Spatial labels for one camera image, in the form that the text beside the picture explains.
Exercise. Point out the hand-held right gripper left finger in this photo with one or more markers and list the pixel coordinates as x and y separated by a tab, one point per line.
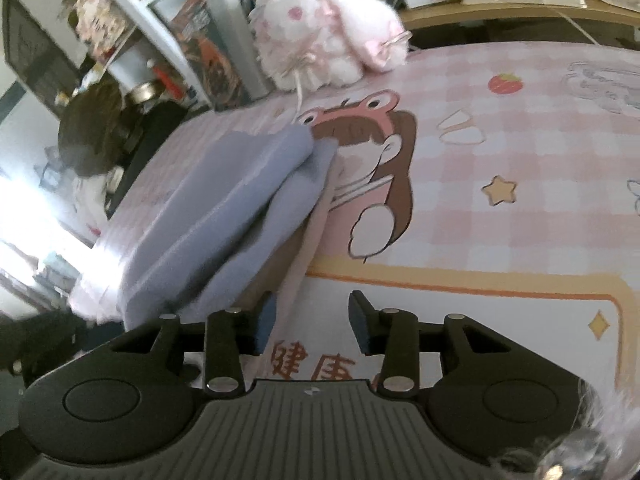
265	322

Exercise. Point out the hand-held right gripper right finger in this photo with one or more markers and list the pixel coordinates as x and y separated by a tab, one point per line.
362	322

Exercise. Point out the purple and brown sweater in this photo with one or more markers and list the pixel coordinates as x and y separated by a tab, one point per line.
225	210

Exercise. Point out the black side table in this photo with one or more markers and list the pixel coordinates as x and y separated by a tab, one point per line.
150	150

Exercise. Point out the metal bowl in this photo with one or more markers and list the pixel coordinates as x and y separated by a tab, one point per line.
145	92

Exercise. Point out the dark fuzzy hat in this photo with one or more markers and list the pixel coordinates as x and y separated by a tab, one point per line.
90	130

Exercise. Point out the large illustrated boxed book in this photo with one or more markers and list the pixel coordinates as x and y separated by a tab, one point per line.
210	45

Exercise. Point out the white pink plush bunny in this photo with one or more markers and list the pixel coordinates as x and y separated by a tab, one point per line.
320	30

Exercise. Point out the white shelf unit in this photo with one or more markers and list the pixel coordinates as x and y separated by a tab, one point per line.
150	25

